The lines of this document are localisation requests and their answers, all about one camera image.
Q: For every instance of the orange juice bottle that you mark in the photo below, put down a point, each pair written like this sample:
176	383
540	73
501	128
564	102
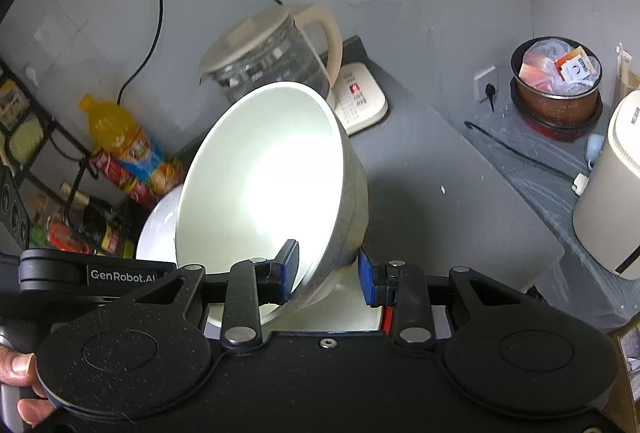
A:
115	128

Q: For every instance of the white ceramic bowl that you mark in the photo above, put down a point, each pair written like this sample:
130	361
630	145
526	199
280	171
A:
260	183

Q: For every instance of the cardboard box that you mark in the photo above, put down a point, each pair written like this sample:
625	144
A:
627	378

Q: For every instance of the white plate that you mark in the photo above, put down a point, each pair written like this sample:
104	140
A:
157	228

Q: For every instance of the yellow food packet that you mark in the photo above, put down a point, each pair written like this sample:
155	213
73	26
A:
12	103

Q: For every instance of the white electric appliance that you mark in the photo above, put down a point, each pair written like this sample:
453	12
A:
612	193

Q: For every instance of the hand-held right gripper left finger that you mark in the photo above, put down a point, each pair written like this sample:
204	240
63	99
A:
286	265

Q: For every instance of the brown trash bin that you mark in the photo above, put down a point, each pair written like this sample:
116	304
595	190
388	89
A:
555	108

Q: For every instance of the colourful snack packet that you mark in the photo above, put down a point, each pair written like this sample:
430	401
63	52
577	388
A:
145	173

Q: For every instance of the white wall socket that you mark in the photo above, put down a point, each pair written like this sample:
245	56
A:
486	85

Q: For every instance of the brown paper bag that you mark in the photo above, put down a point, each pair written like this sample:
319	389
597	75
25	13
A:
627	73

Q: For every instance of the beige kettle base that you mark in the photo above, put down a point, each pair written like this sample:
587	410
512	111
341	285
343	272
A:
362	100

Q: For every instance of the dark sauce bottle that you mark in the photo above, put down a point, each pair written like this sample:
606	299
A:
95	220

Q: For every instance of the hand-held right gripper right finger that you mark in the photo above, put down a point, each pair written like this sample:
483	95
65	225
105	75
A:
367	278

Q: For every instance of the light blue cup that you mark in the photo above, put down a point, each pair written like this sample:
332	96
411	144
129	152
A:
595	150

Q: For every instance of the red plate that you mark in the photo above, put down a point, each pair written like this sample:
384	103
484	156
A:
387	320

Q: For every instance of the cream bowl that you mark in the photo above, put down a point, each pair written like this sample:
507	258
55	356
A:
345	308

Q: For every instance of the white plug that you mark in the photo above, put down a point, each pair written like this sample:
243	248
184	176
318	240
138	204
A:
580	183

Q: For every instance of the person's left hand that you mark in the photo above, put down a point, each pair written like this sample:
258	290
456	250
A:
20	365

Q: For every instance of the glass kettle with beige lid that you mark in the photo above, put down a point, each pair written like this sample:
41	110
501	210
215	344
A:
265	53

